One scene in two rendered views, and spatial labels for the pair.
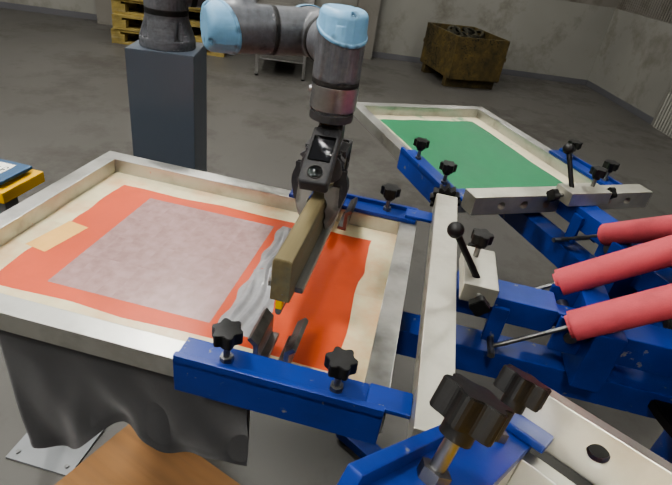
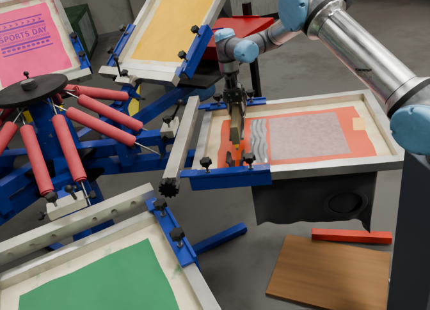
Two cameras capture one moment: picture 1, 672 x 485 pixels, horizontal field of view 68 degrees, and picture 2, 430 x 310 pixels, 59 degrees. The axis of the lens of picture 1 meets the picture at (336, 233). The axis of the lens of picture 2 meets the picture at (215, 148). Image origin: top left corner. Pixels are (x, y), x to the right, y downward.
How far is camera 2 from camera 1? 2.21 m
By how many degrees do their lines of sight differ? 117
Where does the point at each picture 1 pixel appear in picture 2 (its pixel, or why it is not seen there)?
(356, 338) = (216, 130)
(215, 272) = (280, 131)
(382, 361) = (207, 116)
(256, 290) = (259, 130)
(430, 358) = (192, 107)
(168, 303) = (287, 119)
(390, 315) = (204, 128)
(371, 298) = (212, 143)
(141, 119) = not seen: outside the picture
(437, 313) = (188, 117)
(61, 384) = not seen: hidden behind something
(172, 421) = not seen: hidden behind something
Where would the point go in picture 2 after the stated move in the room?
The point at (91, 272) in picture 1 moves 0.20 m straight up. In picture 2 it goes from (325, 117) to (324, 76)
